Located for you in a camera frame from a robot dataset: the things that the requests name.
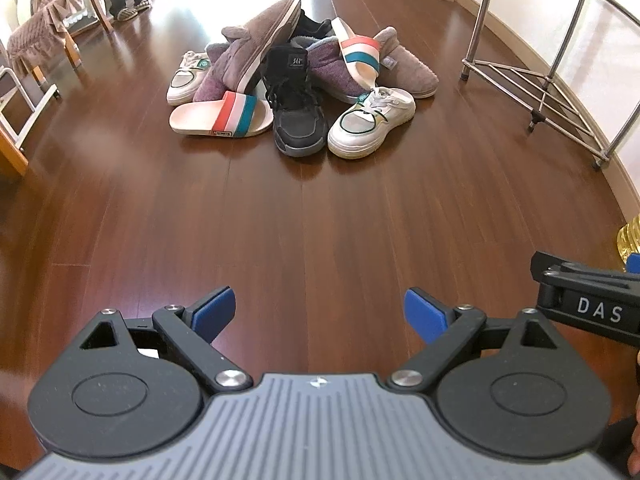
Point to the metal shoe rack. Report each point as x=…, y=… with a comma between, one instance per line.
x=481, y=10

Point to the gold shiny object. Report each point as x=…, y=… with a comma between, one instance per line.
x=631, y=240

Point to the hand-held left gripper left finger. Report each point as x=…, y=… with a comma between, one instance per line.
x=215, y=312

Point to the white metal frame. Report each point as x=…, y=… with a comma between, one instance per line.
x=36, y=119

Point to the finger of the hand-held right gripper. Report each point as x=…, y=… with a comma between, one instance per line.
x=542, y=262

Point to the white sneaker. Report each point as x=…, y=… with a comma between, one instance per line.
x=360, y=135
x=182, y=85

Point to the black sneaker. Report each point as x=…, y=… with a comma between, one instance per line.
x=300, y=130
x=312, y=27

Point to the wooden chair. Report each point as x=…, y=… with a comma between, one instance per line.
x=73, y=52

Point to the brown chair cover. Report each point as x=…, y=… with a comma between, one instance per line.
x=45, y=25

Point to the wooden furniture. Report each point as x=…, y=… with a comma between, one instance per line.
x=10, y=157

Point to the taupe fuzzy slipper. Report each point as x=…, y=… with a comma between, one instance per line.
x=410, y=70
x=250, y=55

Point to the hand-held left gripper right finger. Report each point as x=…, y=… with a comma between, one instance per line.
x=422, y=312

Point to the striped cream slide sandal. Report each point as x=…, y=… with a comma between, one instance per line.
x=200, y=117
x=357, y=57

